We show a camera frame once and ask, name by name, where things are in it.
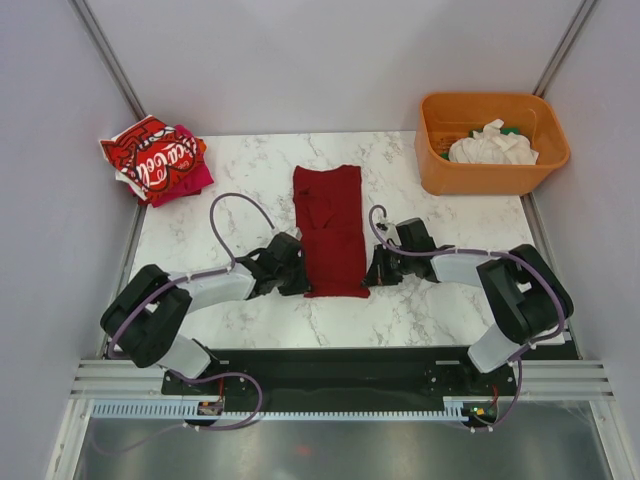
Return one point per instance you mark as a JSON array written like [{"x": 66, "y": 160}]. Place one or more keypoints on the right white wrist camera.
[{"x": 389, "y": 232}]

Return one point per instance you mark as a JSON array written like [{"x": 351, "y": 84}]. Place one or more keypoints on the aluminium corner post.
[
  {"x": 103, "y": 47},
  {"x": 570, "y": 37}
]

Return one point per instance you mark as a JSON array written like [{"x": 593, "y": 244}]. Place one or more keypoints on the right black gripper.
[{"x": 378, "y": 274}]

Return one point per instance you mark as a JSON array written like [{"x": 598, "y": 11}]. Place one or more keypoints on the green cloth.
[{"x": 503, "y": 131}]

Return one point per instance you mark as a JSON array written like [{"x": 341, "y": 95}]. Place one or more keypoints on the dark red t shirt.
[{"x": 329, "y": 215}]

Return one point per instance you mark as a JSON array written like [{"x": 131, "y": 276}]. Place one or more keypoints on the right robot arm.
[{"x": 528, "y": 302}]

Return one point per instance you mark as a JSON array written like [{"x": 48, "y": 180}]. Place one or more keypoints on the red coca cola t shirt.
[{"x": 161, "y": 161}]

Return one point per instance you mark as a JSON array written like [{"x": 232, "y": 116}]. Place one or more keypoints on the orange plastic bin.
[{"x": 447, "y": 117}]

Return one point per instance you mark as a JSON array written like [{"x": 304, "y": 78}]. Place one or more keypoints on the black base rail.
[{"x": 345, "y": 379}]

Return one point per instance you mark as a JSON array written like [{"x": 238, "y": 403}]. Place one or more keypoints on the pink folded t shirt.
[{"x": 193, "y": 183}]

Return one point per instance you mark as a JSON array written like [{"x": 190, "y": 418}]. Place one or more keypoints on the right aluminium corner post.
[{"x": 570, "y": 37}]

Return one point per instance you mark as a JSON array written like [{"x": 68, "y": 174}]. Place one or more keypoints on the red white patterned t shirt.
[{"x": 120, "y": 151}]

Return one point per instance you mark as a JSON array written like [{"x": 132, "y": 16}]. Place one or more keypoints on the left aluminium corner post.
[{"x": 103, "y": 47}]

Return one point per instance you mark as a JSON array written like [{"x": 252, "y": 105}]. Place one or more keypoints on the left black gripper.
[{"x": 301, "y": 286}]

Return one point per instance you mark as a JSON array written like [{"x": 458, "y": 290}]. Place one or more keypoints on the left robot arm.
[{"x": 145, "y": 318}]

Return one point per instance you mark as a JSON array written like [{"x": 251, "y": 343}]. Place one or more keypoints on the white slotted cable duct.
[{"x": 192, "y": 410}]

